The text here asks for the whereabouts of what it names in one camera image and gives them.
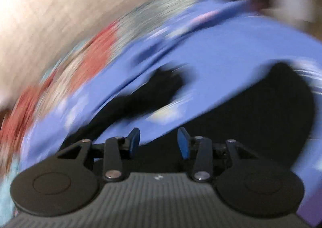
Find blue printed bedsheet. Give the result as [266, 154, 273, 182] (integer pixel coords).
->
[9, 0, 321, 227]

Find beige floral curtain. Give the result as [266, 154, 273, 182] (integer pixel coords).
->
[1, 0, 147, 108]

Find black pants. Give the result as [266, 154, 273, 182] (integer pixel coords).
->
[61, 62, 316, 168]

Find grey patterned blanket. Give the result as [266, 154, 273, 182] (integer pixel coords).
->
[37, 0, 227, 108]

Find red patterned blanket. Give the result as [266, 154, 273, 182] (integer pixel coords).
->
[1, 22, 117, 174]

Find teal patterned cloth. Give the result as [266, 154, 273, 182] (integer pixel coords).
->
[0, 159, 19, 226]

